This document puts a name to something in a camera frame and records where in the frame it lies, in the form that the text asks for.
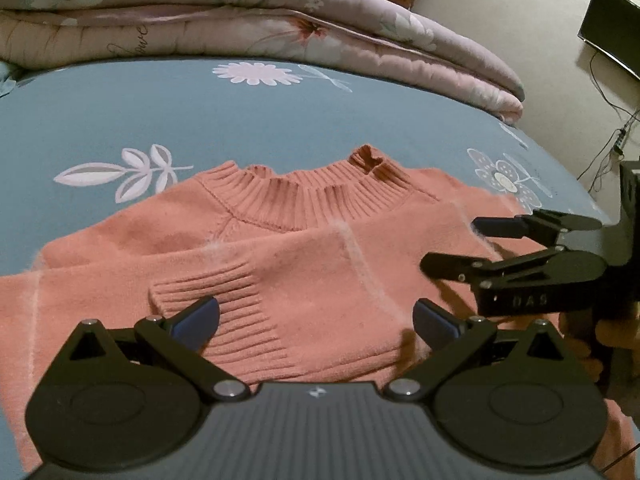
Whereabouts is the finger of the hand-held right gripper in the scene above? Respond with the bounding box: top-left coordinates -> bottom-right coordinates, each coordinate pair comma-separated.
472,208 -> 603,241
420,246 -> 606,289

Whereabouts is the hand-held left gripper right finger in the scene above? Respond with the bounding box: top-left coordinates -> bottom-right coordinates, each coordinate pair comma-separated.
383,297 -> 567,401

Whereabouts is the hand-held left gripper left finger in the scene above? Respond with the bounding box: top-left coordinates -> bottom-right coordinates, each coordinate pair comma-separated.
62,296 -> 249,401

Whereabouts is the pink striped knit sweater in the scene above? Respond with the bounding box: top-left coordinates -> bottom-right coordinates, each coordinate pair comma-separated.
0,144 -> 636,480

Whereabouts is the person's right hand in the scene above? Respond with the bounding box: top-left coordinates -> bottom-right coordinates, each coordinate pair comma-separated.
594,317 -> 640,357

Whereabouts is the folded pink floral quilt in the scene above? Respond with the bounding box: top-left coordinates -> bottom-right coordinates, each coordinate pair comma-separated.
0,0 -> 526,126

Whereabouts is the black television cable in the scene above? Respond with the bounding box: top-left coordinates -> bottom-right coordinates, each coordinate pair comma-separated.
575,50 -> 640,196

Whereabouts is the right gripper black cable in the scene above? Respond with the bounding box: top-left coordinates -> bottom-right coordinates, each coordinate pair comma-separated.
599,440 -> 637,474

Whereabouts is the black wall television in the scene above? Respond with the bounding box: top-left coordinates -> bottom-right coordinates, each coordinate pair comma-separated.
577,0 -> 640,81

